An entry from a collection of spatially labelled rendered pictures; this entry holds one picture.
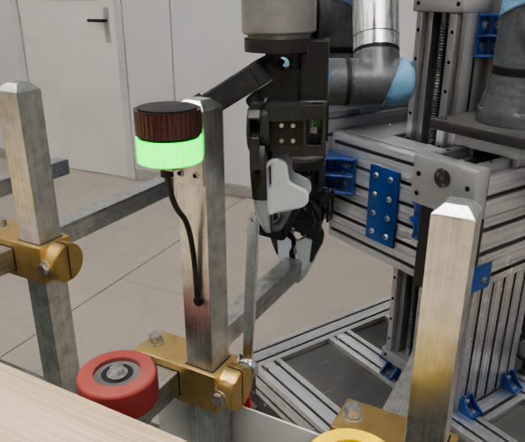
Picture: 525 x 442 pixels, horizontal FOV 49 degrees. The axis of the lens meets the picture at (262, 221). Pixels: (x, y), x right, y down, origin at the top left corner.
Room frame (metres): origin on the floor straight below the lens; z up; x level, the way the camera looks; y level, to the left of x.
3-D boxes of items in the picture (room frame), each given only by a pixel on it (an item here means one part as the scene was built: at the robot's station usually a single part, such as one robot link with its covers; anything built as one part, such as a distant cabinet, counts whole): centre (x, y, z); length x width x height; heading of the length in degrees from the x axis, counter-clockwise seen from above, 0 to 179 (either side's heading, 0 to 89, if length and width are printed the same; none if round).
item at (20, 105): (0.68, 0.28, 0.93); 0.04 x 0.04 x 0.48; 61
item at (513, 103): (1.06, -0.47, 1.09); 0.15 x 0.15 x 0.10
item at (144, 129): (0.52, 0.08, 1.16); 0.06 x 0.06 x 0.02
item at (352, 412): (0.48, -0.09, 0.87); 0.02 x 0.02 x 0.01
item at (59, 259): (0.69, 0.30, 0.95); 0.14 x 0.06 x 0.05; 61
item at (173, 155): (0.52, 0.08, 1.13); 0.06 x 0.06 x 0.02
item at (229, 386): (0.57, 0.08, 0.85); 0.14 x 0.06 x 0.05; 61
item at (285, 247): (0.88, -0.05, 0.86); 0.06 x 0.03 x 0.09; 151
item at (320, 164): (0.88, -0.07, 0.96); 0.09 x 0.08 x 0.12; 151
